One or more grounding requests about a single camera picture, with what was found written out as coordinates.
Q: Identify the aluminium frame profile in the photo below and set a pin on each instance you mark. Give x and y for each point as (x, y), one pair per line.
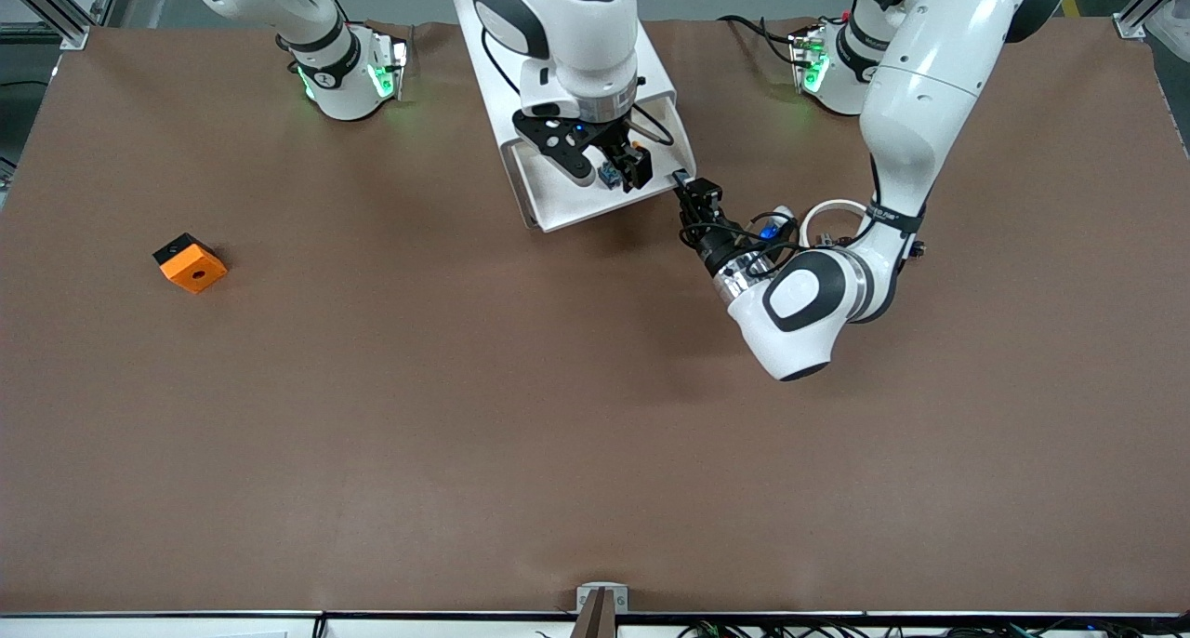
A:
(1130, 26)
(72, 35)

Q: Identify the white table edge rail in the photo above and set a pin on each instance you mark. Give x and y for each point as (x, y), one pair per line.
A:
(139, 627)

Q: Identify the grey metal bracket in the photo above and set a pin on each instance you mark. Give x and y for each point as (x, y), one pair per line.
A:
(586, 593)

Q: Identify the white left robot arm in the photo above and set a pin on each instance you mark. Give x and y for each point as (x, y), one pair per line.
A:
(920, 89)

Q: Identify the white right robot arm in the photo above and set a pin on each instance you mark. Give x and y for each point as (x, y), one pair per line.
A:
(576, 33)

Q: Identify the orange and black box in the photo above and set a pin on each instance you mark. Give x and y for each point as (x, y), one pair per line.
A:
(195, 271)

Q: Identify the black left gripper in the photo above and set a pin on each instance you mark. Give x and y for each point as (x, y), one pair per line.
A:
(715, 243)

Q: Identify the small black clip part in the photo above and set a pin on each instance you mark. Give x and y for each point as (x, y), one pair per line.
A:
(918, 247)

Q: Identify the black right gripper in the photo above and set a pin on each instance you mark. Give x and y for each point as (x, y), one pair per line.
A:
(618, 147)

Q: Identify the brown table mat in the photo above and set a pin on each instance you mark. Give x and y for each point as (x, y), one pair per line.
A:
(595, 415)

